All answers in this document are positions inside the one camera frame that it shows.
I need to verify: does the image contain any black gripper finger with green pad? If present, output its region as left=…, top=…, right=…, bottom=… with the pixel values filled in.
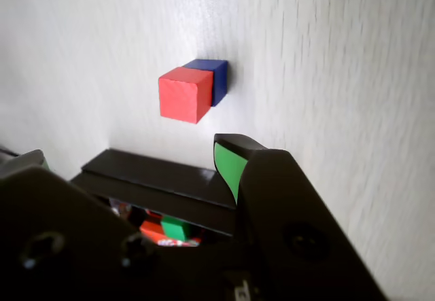
left=213, top=132, right=391, bottom=301
left=0, top=149, right=164, bottom=301

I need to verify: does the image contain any red wooden cube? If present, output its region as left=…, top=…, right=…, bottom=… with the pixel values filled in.
left=158, top=66, right=214, bottom=124

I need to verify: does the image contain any green wooden cube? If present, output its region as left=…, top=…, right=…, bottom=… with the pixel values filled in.
left=160, top=215, right=195, bottom=241

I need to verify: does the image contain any blue wooden cube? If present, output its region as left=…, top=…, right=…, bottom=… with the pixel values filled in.
left=183, top=58, right=228, bottom=107

